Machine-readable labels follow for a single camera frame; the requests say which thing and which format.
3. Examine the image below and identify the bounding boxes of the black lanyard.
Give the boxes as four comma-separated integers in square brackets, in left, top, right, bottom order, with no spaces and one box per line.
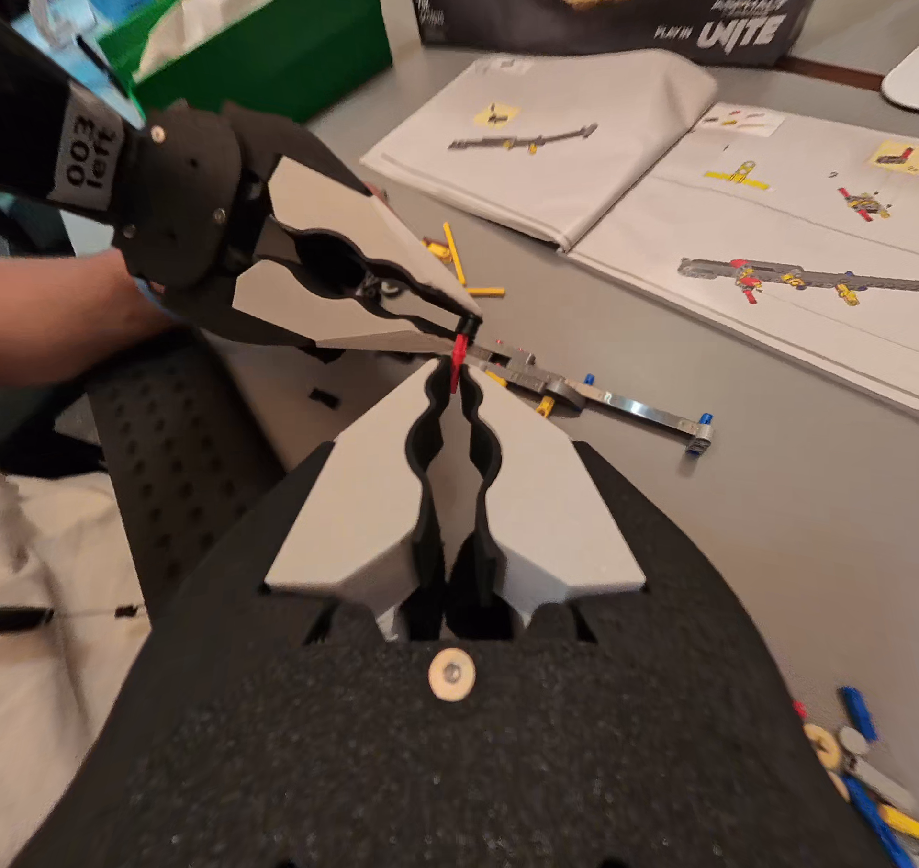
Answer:
[0,604,141,635]

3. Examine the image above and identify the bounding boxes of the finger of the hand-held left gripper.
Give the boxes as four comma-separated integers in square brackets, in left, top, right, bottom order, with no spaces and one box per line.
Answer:
[267,156,483,325]
[231,258,468,355]

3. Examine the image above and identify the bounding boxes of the green plastic bin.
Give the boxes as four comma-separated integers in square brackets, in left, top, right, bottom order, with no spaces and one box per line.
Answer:
[97,0,394,125]

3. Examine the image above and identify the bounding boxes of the pile of colourful lego pins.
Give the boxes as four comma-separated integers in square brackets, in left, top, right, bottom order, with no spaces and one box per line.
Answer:
[793,685,919,868]

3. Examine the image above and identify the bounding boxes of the white lego instruction booklet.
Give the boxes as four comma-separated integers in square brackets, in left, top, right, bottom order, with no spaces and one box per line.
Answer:
[359,49,919,413]

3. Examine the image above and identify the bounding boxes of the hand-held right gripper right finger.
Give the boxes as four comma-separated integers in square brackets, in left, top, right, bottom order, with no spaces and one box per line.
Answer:
[459,365,647,618]

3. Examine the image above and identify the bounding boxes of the yellow car lego box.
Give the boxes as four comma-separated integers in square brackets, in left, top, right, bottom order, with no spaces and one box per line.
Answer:
[402,0,834,68]

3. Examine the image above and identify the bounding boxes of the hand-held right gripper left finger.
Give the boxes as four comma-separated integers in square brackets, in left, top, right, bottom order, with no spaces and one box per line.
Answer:
[264,358,449,641]

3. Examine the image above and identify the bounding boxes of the white document stand wooden board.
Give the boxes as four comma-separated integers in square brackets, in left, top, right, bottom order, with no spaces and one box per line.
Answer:
[879,45,919,111]

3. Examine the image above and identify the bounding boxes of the grey lego beam assembly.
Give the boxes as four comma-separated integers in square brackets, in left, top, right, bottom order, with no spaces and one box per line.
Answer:
[467,340,715,456]

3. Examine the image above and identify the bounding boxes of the blue wristband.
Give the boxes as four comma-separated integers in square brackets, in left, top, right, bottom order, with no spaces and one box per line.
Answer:
[140,279,180,323]

